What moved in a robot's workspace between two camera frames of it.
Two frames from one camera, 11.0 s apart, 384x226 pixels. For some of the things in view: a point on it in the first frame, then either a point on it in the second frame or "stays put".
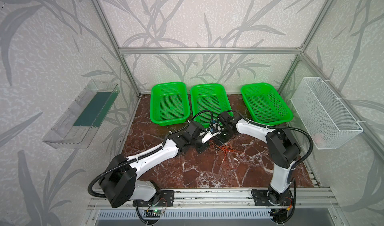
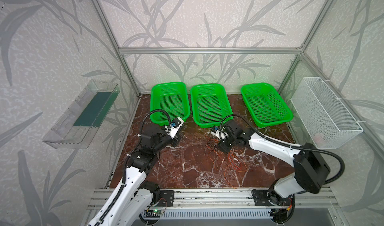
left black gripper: x=200 y=146 to x=175 y=138
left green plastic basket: x=169 y=103 stays put
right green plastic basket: x=263 y=104 stays put
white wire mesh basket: x=328 y=124 stays put
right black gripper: x=223 y=135 to x=224 y=142
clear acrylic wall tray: x=74 y=128 stays put
